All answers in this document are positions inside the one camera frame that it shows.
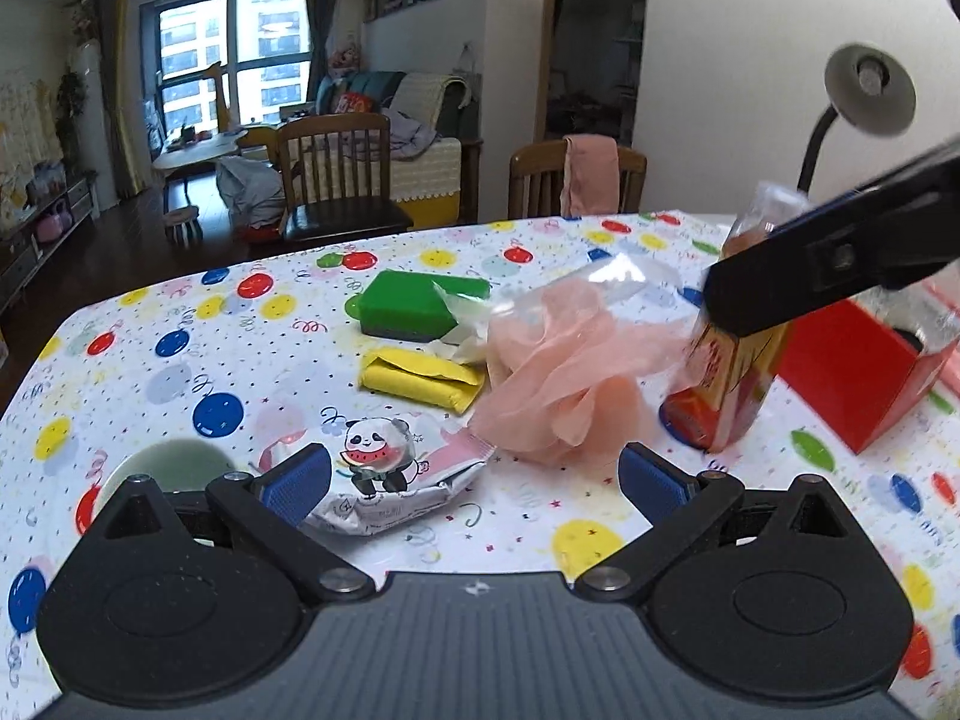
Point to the balloon pattern tablecloth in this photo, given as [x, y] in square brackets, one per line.
[247, 359]

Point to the sofa with cream cover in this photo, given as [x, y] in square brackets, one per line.
[432, 116]

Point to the wooden chair near table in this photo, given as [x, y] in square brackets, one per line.
[536, 180]

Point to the panda print packet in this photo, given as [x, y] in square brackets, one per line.
[361, 477]

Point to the clear plastic bag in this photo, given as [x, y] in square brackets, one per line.
[614, 278]

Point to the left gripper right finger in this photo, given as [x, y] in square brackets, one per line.
[756, 591]

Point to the round wooden table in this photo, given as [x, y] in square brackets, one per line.
[175, 163]

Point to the small wooden stool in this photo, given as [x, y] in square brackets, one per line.
[182, 225]

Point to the pale green cup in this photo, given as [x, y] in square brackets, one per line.
[174, 464]

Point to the dark seat wooden chair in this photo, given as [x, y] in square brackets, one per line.
[336, 173]

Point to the pink mesh bath pouf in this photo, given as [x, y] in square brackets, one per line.
[567, 393]

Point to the clear bottle orange contents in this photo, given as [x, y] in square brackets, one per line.
[718, 391]

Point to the dark tv cabinet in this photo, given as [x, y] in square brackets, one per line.
[26, 248]

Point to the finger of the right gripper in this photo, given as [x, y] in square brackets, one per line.
[894, 231]

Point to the silver desk lamp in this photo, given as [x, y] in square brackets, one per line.
[870, 90]

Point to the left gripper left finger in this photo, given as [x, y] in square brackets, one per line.
[194, 592]

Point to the red cardboard box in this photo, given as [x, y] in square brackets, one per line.
[860, 375]

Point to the yellow folded cloth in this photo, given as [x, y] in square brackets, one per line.
[422, 378]

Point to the white cloth bundle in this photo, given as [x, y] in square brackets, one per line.
[251, 190]

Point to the green sponge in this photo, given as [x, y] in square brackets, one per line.
[409, 306]

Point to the pink towel on chair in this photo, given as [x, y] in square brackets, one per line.
[591, 176]

